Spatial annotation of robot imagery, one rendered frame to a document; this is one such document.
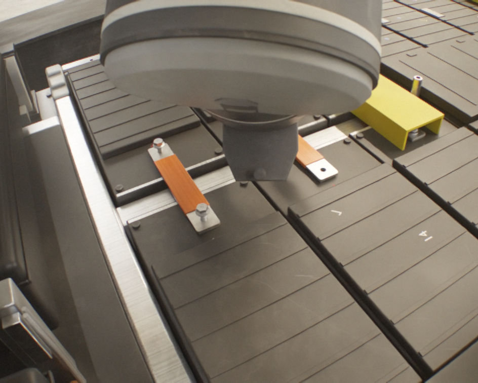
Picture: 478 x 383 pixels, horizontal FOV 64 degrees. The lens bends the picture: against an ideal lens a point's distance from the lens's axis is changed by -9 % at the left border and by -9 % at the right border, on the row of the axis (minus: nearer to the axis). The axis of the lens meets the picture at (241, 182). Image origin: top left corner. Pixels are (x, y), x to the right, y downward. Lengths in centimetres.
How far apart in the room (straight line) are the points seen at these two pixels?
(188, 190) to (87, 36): 101
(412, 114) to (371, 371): 32
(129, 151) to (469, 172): 40
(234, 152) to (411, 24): 62
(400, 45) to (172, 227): 52
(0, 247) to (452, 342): 34
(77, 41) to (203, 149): 94
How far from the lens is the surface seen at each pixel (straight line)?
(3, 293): 27
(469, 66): 74
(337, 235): 39
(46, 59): 138
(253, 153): 33
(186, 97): 17
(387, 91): 58
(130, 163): 51
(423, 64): 70
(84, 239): 44
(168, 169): 48
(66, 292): 41
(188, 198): 44
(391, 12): 94
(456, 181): 49
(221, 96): 16
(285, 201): 44
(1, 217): 33
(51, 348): 30
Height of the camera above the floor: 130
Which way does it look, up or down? 42 degrees down
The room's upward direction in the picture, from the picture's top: 4 degrees counter-clockwise
